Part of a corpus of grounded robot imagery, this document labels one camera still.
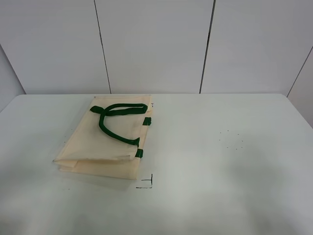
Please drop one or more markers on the cream linen bag green handles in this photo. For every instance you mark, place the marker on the cream linen bag green handles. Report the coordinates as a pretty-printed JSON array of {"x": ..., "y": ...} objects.
[{"x": 109, "y": 139}]

